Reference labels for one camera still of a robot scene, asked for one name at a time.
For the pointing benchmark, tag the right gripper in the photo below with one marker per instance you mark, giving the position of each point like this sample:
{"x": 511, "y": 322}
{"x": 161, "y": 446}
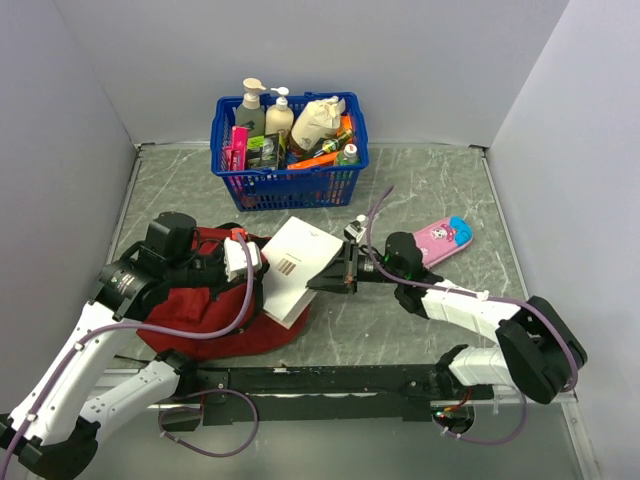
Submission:
{"x": 342, "y": 273}

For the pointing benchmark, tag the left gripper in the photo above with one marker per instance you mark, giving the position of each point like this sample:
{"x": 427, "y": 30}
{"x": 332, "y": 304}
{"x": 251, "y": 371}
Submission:
{"x": 234, "y": 274}

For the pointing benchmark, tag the white book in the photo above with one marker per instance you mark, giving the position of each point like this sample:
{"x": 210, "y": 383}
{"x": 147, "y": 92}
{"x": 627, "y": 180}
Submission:
{"x": 296, "y": 253}

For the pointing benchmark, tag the red backpack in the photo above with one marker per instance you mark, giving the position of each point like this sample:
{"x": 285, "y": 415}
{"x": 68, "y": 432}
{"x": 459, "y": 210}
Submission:
{"x": 204, "y": 310}

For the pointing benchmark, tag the pink cartoon pencil case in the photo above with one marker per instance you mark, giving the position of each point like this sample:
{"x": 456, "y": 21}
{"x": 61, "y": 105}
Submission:
{"x": 442, "y": 239}

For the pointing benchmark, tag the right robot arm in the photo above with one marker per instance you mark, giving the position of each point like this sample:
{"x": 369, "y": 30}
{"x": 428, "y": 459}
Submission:
{"x": 531, "y": 348}

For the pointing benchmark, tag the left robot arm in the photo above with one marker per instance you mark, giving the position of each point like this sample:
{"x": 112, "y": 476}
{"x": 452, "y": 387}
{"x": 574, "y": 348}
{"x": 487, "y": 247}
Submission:
{"x": 56, "y": 430}

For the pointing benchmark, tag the beige paper bag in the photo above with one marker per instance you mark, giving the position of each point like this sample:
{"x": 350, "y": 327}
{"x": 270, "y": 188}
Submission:
{"x": 319, "y": 119}

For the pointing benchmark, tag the blue plastic basket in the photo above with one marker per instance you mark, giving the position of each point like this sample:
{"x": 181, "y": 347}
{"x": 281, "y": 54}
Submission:
{"x": 268, "y": 189}

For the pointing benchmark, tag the pink box in basket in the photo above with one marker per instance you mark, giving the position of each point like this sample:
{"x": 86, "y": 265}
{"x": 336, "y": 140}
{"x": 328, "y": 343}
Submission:
{"x": 235, "y": 152}

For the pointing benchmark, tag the orange package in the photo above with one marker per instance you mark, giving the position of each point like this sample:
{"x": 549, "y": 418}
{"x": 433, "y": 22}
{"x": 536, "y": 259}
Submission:
{"x": 306, "y": 161}

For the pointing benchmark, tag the green drink bottle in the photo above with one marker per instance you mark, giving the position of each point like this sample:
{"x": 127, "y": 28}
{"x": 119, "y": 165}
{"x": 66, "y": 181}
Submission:
{"x": 347, "y": 156}

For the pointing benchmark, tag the black and green box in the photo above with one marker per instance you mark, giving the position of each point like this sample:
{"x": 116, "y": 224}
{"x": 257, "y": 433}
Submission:
{"x": 267, "y": 151}

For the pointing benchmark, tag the grey pump bottle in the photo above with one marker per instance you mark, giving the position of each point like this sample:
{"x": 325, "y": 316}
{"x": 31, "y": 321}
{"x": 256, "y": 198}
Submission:
{"x": 250, "y": 114}

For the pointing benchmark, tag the cream pump bottle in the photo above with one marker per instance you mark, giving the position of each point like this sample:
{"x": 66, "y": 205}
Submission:
{"x": 279, "y": 117}

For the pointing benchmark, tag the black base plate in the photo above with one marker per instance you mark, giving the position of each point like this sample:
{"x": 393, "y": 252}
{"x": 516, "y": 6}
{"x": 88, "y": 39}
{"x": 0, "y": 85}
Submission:
{"x": 405, "y": 392}

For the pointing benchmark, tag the aluminium rail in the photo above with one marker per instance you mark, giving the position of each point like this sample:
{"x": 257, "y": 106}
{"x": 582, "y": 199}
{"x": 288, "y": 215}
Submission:
{"x": 470, "y": 368}

